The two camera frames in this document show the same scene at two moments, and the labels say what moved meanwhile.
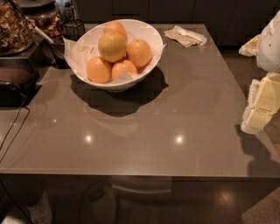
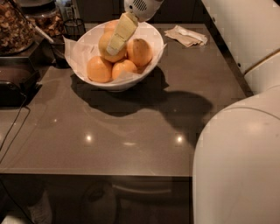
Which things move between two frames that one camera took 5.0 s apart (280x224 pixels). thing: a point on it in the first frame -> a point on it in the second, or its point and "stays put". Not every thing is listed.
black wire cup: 73,29 stays put
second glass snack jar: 45,16 stays put
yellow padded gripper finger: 263,101 -> 127,25
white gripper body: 269,46 -> 143,9
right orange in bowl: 139,52 stays put
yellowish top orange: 112,46 stays put
